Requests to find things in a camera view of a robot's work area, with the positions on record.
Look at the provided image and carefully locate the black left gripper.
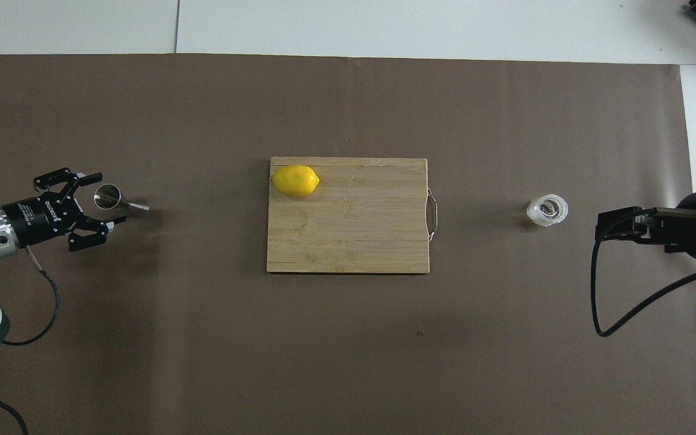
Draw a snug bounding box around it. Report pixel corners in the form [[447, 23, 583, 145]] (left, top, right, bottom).
[[2, 169, 128, 253]]

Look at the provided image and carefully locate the steel double jigger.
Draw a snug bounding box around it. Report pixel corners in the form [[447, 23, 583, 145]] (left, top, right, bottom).
[[94, 184, 150, 217]]

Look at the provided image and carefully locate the clear glass cup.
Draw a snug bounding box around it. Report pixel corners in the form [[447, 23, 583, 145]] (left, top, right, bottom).
[[526, 193, 569, 228]]

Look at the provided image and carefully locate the brown paper table mat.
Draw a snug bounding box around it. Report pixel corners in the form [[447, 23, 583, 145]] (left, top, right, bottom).
[[0, 53, 696, 435]]

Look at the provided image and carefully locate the yellow lemon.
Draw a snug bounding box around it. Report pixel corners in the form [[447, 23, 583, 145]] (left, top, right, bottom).
[[271, 164, 321, 198]]

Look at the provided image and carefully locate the wooden cutting board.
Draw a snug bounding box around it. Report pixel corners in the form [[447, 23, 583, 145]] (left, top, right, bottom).
[[266, 156, 439, 276]]

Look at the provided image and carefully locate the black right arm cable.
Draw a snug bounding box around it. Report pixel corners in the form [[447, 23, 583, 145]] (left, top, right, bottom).
[[590, 207, 696, 338]]

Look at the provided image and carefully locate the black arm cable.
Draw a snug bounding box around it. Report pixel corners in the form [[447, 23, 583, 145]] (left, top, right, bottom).
[[590, 207, 696, 338], [0, 245, 60, 435]]

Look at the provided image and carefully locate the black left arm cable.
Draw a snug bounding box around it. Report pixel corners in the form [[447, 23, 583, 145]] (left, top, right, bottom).
[[0, 245, 60, 435]]

